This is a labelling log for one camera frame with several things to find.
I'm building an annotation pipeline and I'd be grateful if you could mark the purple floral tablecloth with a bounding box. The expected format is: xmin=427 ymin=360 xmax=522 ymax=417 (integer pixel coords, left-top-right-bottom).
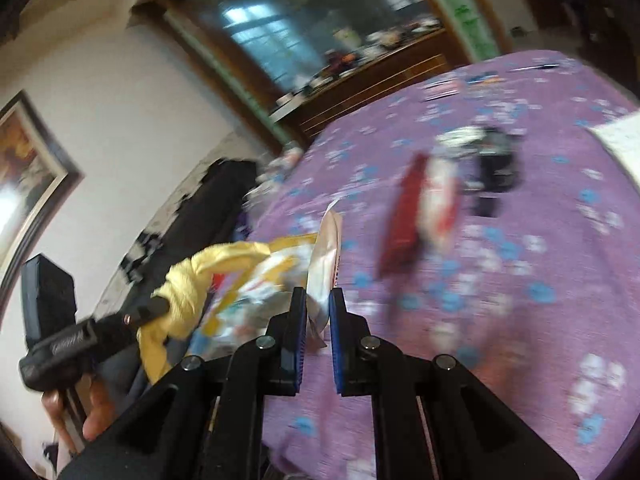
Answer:
xmin=252 ymin=50 xmax=639 ymax=479

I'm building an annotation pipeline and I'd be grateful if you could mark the black electric motor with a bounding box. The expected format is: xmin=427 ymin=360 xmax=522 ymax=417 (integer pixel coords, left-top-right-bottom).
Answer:
xmin=464 ymin=127 xmax=522 ymax=218

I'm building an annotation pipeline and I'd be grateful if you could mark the white paper notebook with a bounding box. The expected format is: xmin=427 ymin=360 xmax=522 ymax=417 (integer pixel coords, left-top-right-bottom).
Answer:
xmin=588 ymin=112 xmax=640 ymax=180

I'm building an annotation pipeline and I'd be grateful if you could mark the black pen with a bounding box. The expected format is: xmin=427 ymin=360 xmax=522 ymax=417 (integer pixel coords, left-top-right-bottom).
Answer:
xmin=508 ymin=63 xmax=561 ymax=73

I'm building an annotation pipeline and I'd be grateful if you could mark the pink pouch far table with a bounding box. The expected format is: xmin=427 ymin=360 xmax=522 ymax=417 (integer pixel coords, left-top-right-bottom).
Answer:
xmin=422 ymin=80 xmax=461 ymax=102

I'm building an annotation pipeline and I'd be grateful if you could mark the person's left hand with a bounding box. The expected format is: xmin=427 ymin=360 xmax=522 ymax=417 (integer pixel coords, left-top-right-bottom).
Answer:
xmin=41 ymin=374 xmax=116 ymax=453

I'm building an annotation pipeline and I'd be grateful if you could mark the black sofa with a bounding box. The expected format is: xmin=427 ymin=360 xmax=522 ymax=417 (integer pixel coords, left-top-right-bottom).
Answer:
xmin=119 ymin=158 xmax=257 ymax=313

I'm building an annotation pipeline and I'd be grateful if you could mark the wooden sideboard cabinet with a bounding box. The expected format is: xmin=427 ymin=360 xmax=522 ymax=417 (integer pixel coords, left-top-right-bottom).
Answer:
xmin=134 ymin=0 xmax=507 ymax=151

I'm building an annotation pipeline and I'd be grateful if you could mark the blue item far table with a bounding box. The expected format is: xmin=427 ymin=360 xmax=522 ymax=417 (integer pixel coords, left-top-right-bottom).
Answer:
xmin=465 ymin=72 xmax=501 ymax=86

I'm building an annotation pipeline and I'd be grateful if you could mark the yellow rimmed storage box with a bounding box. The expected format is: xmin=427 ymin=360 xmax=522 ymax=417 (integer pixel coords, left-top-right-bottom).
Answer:
xmin=186 ymin=233 xmax=317 ymax=360

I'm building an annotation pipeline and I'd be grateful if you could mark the framed wall picture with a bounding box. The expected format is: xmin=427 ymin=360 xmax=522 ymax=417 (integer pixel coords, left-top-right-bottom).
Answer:
xmin=1 ymin=90 xmax=82 ymax=306

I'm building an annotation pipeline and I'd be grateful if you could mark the white packet red text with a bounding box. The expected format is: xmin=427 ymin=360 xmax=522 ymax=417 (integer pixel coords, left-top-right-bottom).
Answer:
xmin=306 ymin=198 xmax=343 ymax=352

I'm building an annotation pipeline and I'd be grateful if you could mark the dark red packet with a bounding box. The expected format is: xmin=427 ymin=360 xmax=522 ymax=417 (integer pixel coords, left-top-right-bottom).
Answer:
xmin=378 ymin=153 xmax=430 ymax=278

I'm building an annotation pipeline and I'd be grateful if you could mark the white red printed bag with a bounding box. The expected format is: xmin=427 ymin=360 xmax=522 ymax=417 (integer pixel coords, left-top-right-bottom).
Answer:
xmin=416 ymin=155 xmax=460 ymax=254

